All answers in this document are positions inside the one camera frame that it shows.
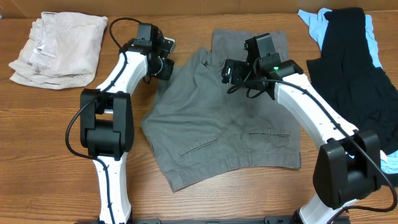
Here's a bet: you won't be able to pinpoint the grey shorts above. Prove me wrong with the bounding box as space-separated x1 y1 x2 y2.
141 29 301 191

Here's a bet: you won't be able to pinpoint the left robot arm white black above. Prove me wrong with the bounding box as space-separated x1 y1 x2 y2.
77 22 175 223

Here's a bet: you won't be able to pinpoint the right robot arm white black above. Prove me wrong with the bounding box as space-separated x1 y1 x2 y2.
221 33 382 223

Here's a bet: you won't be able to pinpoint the light blue garment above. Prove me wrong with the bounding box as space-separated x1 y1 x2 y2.
298 8 397 174

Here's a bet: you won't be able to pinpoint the folded beige shorts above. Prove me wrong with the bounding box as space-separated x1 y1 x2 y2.
9 12 108 90

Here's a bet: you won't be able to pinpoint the black garment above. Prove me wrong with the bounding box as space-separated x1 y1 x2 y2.
307 7 397 185

